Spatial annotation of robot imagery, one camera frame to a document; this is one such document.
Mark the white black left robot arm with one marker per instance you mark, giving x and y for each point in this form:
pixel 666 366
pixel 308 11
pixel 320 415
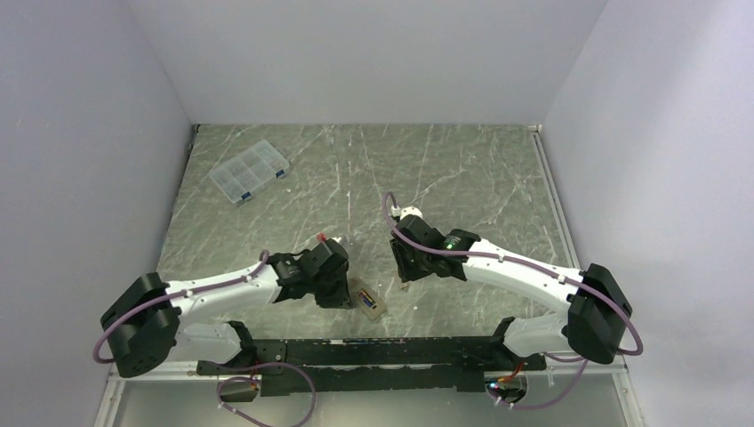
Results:
pixel 155 321

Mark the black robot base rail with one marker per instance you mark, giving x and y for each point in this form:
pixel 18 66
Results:
pixel 460 363

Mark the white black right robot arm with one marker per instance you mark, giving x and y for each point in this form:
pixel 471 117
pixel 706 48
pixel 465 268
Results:
pixel 590 313

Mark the white remote control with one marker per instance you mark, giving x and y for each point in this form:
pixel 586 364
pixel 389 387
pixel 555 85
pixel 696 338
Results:
pixel 356 284

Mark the clear plastic organizer box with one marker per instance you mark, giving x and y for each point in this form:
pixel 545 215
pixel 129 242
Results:
pixel 245 175

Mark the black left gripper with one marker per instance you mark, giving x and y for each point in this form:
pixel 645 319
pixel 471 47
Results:
pixel 340 297

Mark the blue purple battery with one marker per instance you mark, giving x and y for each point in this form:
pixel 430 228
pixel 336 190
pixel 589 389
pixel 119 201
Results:
pixel 366 299

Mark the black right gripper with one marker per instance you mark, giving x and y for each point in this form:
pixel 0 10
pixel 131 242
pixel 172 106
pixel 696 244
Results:
pixel 405 271

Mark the aluminium frame rail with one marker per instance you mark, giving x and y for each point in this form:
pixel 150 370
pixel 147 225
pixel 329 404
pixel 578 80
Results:
pixel 626 395

